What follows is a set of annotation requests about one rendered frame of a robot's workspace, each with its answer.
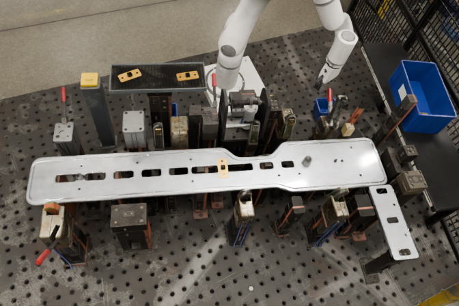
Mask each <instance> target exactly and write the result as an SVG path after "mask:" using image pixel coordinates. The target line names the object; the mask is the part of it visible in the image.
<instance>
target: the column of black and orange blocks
mask: <svg viewBox="0 0 459 306"><path fill-rule="evenodd" d="M417 102H418V101H417V98H416V96H415V95H412V94H407V95H406V96H405V97H404V99H403V100H402V101H401V103H400V104H399V105H398V107H397V108H396V109H395V111H392V112H391V113H390V114H391V115H390V116H389V118H388V119H387V120H386V122H385V123H384V124H383V125H382V127H380V128H379V130H378V131H377V132H376V134H375V135H374V136H373V137H372V139H371V140H372V141H373V142H374V145H375V146H376V149H378V148H379V147H380V145H381V144H382V143H383V142H384V141H385V139H386V138H387V137H388V136H389V135H390V134H391V133H392V132H393V131H394V129H395V128H396V127H397V126H398V125H399V123H400V122H401V121H402V120H403V119H404V118H405V117H406V116H407V115H408V113H409V112H410V111H411V110H412V109H413V107H414V106H415V105H416V104H417Z"/></svg>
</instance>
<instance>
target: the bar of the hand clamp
mask: <svg viewBox="0 0 459 306"><path fill-rule="evenodd" d="M347 100H348V98H347V96H346V95H341V94H338V96H337V98H336V100H335V103H334V105H333V108H332V110H331V113H330V115H329V118H328V120H327V122H328V128H327V129H329V126H330V124H331V122H332V120H333V123H334V125H333V126H332V128H333V129H335V127H336V125H337V122H338V120H339V118H340V115H341V114H342V111H343V109H345V108H347V107H348V103H347Z"/></svg>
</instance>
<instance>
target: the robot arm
mask: <svg viewBox="0 0 459 306"><path fill-rule="evenodd" d="M269 1H271V0H241V1H240V3H239V5H238V7H237V8H236V11H235V12H234V13H232V14H231V15H230V16H229V18H228V19H227V21H226V23H225V26H224V28H223V30H222V32H221V35H220V37H219V41H218V46H219V54H218V59H217V67H216V69H215V70H213V71H212V72H211V73H210V74H209V76H208V86H209V88H210V89H211V90H212V91H213V87H212V73H213V72H215V74H216V75H217V86H216V94H218V95H221V89H226V91H227V96H229V92H239V90H241V88H242V78H241V76H240V75H239V70H240V65H241V62H242V57H243V55H244V52H245V48H246V45H247V42H248V39H249V36H250V34H251V32H252V30H253V28H254V26H255V24H256V22H257V20H258V18H259V17H260V14H261V13H262V12H263V10H264V8H265V7H266V5H267V4H268V2H269ZM313 1H314V4H315V7H316V10H317V12H318V16H319V17H320V21H321V23H322V25H323V27H324V28H325V29H327V30H329V31H335V39H334V42H333V45H332V47H331V49H330V51H329V53H328V55H327V57H326V63H325V65H324V67H323V69H322V70H321V72H320V74H319V76H318V79H317V80H316V81H315V83H316V84H315V85H314V87H315V88H316V89H317V90H318V91H319V90H320V88H321V87H322V86H321V85H322V84H323V83H328V82H329V81H330V82H332V81H333V79H334V78H335V77H336V76H337V75H338V74H339V72H340V70H341V69H342V67H343V66H344V64H345V63H346V60H347V59H348V57H349V55H350V54H351V52H352V50H353V48H354V46H355V44H356V43H357V40H358V38H357V35H356V34H355V33H354V31H353V27H352V22H351V19H350V17H349V15H348V14H347V13H345V12H343V11H342V7H341V3H340V1H339V0H313ZM320 80H321V81H322V82H321V83H320V82H319V81H320Z"/></svg>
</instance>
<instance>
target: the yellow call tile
mask: <svg viewBox="0 0 459 306"><path fill-rule="evenodd" d="M89 86H98V73H82V75H81V87H89Z"/></svg>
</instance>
